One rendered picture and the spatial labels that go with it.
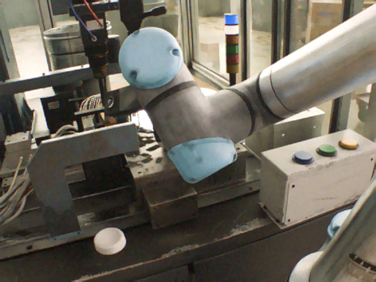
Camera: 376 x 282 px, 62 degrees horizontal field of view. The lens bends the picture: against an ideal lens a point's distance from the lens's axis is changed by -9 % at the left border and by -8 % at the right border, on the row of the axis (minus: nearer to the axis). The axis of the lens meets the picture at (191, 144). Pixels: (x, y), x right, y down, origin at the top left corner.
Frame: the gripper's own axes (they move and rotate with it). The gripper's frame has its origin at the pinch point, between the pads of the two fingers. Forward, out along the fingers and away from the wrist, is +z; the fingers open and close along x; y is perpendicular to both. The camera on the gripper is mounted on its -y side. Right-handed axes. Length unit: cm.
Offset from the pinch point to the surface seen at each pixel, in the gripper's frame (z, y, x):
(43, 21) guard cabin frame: 81, -66, 70
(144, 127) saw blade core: 7.2, -4.4, -1.8
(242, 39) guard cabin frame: 58, 30, 40
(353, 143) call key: 4.1, 44.7, -9.1
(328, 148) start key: 2.7, 37.6, -10.0
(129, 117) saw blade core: 12.9, -8.9, 2.0
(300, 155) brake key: 1.0, 30.1, -11.1
